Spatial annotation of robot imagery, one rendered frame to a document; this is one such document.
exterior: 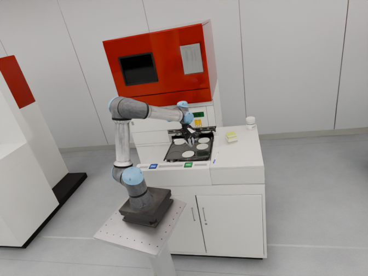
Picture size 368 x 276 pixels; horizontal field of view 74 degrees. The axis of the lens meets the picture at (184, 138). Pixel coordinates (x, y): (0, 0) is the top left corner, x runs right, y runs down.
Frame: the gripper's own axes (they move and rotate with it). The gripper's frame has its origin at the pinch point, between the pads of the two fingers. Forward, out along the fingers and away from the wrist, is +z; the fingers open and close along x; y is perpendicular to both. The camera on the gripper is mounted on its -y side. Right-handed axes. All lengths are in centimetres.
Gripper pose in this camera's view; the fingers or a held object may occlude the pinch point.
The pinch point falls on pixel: (191, 145)
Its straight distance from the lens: 186.8
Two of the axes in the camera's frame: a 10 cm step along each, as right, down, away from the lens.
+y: -6.4, -2.3, 7.3
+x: -7.4, 4.1, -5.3
